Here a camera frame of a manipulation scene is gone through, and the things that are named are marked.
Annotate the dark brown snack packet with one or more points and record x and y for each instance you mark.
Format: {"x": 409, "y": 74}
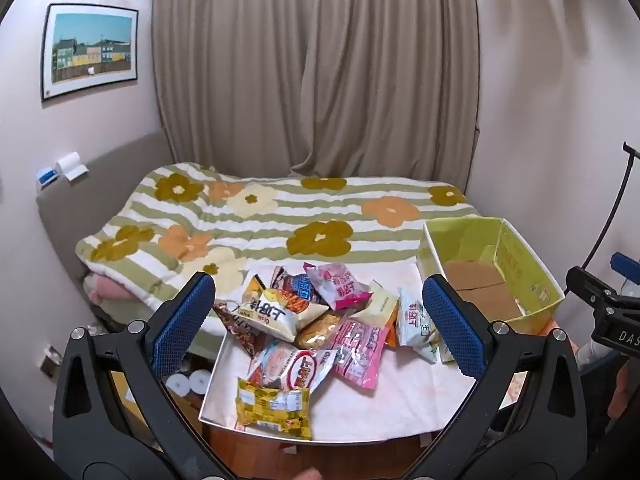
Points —
{"x": 240, "y": 332}

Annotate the puffy pink white snack packet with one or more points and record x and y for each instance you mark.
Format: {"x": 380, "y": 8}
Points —
{"x": 340, "y": 285}

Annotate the pale pink table cloth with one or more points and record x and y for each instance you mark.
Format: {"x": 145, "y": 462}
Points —
{"x": 400, "y": 400}

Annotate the small grey socket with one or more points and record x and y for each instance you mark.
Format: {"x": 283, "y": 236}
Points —
{"x": 51, "y": 361}

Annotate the person's left hand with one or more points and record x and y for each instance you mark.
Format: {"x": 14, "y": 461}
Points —
{"x": 305, "y": 475}

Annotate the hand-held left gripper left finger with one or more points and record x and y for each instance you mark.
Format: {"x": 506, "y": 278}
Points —
{"x": 182, "y": 320}

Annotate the yellow-green cardboard box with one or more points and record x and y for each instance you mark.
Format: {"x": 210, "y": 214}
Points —
{"x": 500, "y": 260}

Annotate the beige curtain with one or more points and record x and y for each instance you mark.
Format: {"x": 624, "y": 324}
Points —
{"x": 315, "y": 65}

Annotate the white green snack packet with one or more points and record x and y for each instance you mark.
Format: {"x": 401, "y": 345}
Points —
{"x": 415, "y": 325}

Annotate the white paper roll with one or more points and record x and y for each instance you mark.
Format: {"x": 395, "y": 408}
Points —
{"x": 176, "y": 384}
{"x": 200, "y": 381}

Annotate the silver blue label snack packet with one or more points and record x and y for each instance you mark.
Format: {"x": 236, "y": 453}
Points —
{"x": 295, "y": 292}

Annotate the white red label snack packet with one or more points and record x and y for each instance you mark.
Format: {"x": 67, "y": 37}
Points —
{"x": 295, "y": 365}

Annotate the clear bread packet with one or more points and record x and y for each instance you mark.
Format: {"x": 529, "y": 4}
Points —
{"x": 317, "y": 332}

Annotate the cream snack packet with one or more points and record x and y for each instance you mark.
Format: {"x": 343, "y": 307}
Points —
{"x": 377, "y": 307}

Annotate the brown cardboard box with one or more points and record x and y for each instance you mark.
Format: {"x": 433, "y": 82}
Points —
{"x": 186, "y": 412}

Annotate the grey padded bed frame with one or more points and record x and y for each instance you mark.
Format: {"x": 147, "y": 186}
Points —
{"x": 95, "y": 185}

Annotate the white blue wall holder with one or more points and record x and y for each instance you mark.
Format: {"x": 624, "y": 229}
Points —
{"x": 65, "y": 167}

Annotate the framed wall picture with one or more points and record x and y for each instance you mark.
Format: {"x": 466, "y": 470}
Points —
{"x": 90, "y": 47}

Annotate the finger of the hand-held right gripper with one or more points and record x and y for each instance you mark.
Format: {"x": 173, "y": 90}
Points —
{"x": 624, "y": 263}
{"x": 590, "y": 287}

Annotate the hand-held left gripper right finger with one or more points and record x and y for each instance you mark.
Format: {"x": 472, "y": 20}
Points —
{"x": 452, "y": 320}

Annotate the pink pillow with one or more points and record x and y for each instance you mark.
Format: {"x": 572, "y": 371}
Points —
{"x": 112, "y": 287}

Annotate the yellow snack packet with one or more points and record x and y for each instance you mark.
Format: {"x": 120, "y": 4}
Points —
{"x": 272, "y": 407}

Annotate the orange snack packet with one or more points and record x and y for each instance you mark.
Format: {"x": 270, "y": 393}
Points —
{"x": 392, "y": 337}

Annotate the striped floral blanket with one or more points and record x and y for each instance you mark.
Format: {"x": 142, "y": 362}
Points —
{"x": 260, "y": 215}

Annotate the white yellow chip packet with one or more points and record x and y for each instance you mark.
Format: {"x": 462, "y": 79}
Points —
{"x": 272, "y": 312}

